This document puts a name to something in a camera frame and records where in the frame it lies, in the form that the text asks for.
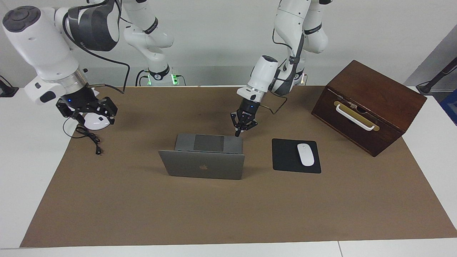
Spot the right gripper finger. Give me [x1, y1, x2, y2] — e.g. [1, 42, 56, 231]
[96, 96, 118, 125]
[55, 99, 86, 125]

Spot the silver laptop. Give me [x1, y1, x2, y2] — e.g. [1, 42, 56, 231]
[158, 133, 245, 180]

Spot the white desk lamp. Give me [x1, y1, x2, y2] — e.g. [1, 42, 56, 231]
[73, 107, 112, 131]

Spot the black mouse pad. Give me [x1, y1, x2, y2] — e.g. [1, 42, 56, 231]
[272, 138, 322, 174]

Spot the white computer mouse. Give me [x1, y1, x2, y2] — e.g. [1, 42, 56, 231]
[297, 143, 315, 167]

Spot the brown table mat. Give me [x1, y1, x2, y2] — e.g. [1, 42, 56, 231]
[20, 86, 457, 248]

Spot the dark wooden box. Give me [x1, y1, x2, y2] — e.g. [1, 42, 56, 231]
[311, 60, 427, 157]

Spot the black stand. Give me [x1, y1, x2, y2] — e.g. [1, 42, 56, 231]
[416, 56, 457, 95]

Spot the blue crate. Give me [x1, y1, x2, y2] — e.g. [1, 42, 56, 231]
[440, 89, 457, 126]

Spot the black lamp power cable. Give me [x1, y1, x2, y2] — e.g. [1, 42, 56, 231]
[63, 116, 104, 155]

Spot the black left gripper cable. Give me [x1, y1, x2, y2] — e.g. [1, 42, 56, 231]
[259, 29, 304, 115]

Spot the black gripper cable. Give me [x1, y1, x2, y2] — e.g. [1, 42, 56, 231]
[259, 29, 304, 115]
[62, 0, 131, 94]

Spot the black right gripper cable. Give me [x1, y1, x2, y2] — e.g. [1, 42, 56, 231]
[62, 0, 131, 94]

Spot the black arm base cable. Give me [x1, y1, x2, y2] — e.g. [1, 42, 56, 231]
[135, 69, 150, 87]

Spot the black clamp mount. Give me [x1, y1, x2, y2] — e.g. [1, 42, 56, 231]
[0, 76, 19, 97]

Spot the white box handle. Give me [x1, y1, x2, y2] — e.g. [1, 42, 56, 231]
[336, 104, 376, 131]

